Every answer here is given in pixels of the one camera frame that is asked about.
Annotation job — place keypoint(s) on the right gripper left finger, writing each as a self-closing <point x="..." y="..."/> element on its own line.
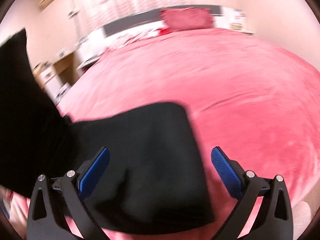
<point x="45" y="218"/>

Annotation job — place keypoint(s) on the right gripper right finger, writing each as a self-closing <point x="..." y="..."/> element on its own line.
<point x="274" y="219"/>

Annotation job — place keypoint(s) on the black pants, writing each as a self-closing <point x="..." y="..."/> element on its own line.
<point x="154" y="183"/>

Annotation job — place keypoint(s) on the white wooden cabinet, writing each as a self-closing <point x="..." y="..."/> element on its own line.
<point x="53" y="77"/>

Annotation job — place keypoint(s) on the pink bed blanket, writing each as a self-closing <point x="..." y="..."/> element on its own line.
<point x="257" y="102"/>

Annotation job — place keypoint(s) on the grey white bedside table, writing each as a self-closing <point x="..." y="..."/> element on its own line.
<point x="89" y="49"/>

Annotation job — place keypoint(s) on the pink floral crumpled cloth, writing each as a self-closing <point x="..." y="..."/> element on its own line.
<point x="126" y="39"/>

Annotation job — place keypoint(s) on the grey white headboard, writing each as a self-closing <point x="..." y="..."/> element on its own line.
<point x="150" y="16"/>

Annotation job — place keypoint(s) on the right bedside table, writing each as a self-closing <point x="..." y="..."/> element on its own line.
<point x="235" y="19"/>

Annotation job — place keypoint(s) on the dark red pillow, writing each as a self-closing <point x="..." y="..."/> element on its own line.
<point x="191" y="18"/>

